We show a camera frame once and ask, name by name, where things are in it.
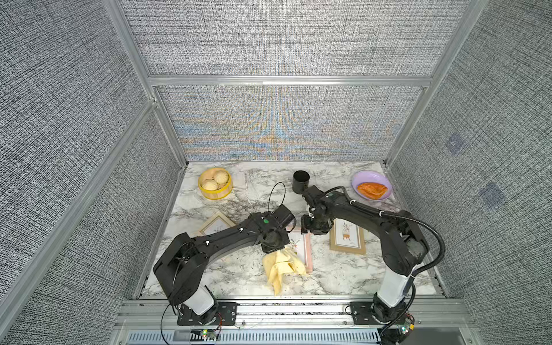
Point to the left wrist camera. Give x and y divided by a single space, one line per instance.
283 216

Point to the yellow bamboo steamer basket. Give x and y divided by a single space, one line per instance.
222 192

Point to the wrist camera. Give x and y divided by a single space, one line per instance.
312 195
283 216

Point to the light wood picture frame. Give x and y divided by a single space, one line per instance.
218 222

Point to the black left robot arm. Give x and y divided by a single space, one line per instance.
180 268

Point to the wooden picture frame deer print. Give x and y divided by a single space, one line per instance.
347 237

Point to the aluminium front rail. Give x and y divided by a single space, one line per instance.
295 320

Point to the black mug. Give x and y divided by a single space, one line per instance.
301 180

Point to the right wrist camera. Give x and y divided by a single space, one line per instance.
312 195

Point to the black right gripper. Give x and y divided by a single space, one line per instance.
305 226

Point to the yellow microfibre cloth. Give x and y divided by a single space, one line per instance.
280 263

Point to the steamed bun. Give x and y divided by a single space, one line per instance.
221 177
210 185

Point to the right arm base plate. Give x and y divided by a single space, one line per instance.
362 314

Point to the pink picture frame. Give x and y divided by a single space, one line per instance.
301 245

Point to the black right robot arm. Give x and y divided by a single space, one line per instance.
409 246

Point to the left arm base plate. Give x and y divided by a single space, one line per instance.
223 314

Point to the purple bowl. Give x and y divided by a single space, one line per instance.
371 176

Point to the left steamed bun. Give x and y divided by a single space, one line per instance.
210 185

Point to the orange food in bowl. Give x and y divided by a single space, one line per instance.
371 190

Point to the right steamed bun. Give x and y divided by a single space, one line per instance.
221 177

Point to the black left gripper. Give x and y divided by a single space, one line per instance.
268 249

